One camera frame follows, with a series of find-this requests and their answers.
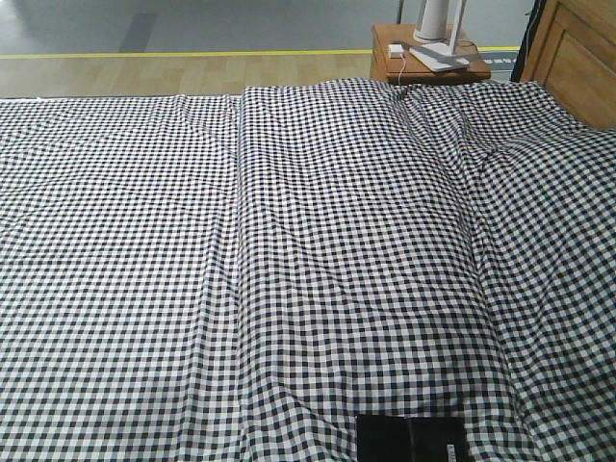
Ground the black smartphone with purple frame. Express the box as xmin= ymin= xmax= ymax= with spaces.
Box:
xmin=355 ymin=415 xmax=471 ymax=462

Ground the white desk lamp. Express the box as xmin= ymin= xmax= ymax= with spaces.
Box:
xmin=410 ymin=0 xmax=470 ymax=73

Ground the black white checkered bedsheet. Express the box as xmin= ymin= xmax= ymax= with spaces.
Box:
xmin=1 ymin=79 xmax=615 ymax=461

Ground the wooden nightstand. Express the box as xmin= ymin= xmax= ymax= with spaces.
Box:
xmin=371 ymin=22 xmax=491 ymax=86

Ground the wooden headboard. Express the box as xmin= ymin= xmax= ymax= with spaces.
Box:
xmin=521 ymin=0 xmax=615 ymax=129

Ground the white charger with cable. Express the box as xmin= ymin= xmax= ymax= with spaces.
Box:
xmin=388 ymin=42 xmax=407 ymax=86

